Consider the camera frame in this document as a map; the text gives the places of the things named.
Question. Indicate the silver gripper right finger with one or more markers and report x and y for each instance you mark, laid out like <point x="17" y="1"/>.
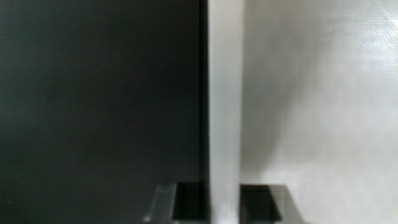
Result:
<point x="266" y="205"/>

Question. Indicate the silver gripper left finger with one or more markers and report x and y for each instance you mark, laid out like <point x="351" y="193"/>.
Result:
<point x="177" y="206"/>

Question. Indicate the white desk top tray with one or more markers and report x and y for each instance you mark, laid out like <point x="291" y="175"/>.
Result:
<point x="303" y="108"/>

